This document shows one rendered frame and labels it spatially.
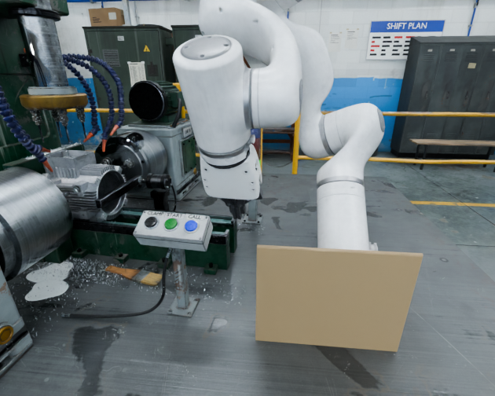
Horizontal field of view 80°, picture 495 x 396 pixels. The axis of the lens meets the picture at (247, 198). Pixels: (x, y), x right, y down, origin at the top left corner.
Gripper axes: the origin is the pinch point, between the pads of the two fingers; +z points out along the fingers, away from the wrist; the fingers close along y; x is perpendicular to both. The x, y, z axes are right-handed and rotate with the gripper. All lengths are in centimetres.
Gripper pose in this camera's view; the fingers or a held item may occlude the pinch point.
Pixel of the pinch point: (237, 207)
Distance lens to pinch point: 58.9
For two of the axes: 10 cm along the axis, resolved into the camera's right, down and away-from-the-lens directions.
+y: -9.8, -0.7, 1.7
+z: 0.9, 6.3, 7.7
